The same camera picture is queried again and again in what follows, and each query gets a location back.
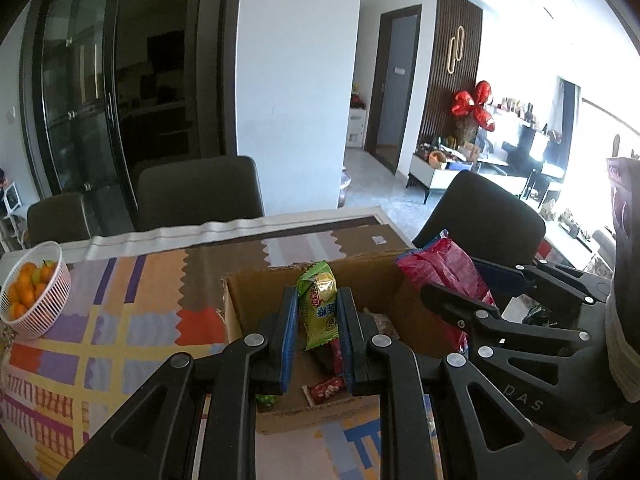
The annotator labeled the white basket of oranges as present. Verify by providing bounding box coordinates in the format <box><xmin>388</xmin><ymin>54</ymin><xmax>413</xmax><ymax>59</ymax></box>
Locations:
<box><xmin>1</xmin><ymin>242</ymin><xmax>72</xmax><ymax>339</ymax></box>

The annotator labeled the brown cardboard box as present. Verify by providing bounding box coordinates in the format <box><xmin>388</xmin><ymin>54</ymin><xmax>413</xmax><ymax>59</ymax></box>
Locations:
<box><xmin>222</xmin><ymin>252</ymin><xmax>466</xmax><ymax>434</ymax></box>

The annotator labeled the red foil balloon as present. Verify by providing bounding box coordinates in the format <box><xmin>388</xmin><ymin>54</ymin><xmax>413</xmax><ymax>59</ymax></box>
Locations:
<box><xmin>450</xmin><ymin>80</ymin><xmax>495</xmax><ymax>132</ymax></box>

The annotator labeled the colourful patterned table mat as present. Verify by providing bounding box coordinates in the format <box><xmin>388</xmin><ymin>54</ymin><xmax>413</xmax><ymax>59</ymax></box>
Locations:
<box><xmin>0</xmin><ymin>216</ymin><xmax>452</xmax><ymax>480</ymax></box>

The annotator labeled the black chair far left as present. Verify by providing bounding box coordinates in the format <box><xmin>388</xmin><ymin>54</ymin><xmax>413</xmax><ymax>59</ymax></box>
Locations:
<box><xmin>26</xmin><ymin>192</ymin><xmax>98</xmax><ymax>246</ymax></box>

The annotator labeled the yellow green candy packet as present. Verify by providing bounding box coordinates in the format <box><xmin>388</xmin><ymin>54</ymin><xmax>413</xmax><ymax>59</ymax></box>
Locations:
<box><xmin>295</xmin><ymin>261</ymin><xmax>338</xmax><ymax>351</ymax></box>

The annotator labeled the white storage shelf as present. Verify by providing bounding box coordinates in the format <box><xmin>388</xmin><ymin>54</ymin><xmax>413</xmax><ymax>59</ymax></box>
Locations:
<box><xmin>346</xmin><ymin>84</ymin><xmax>367</xmax><ymax>148</ymax></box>

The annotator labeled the red small snack packet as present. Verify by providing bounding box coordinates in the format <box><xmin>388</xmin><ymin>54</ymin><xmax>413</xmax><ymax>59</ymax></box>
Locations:
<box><xmin>303</xmin><ymin>376</ymin><xmax>346</xmax><ymax>406</ymax></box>

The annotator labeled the black chair right side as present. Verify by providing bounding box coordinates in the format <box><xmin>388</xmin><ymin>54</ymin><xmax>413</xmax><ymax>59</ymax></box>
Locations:
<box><xmin>412</xmin><ymin>171</ymin><xmax>546</xmax><ymax>268</ymax></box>

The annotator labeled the black chair behind box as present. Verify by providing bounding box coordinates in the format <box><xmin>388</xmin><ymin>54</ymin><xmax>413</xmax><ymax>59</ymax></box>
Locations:
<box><xmin>136</xmin><ymin>156</ymin><xmax>265</xmax><ymax>232</ymax></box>

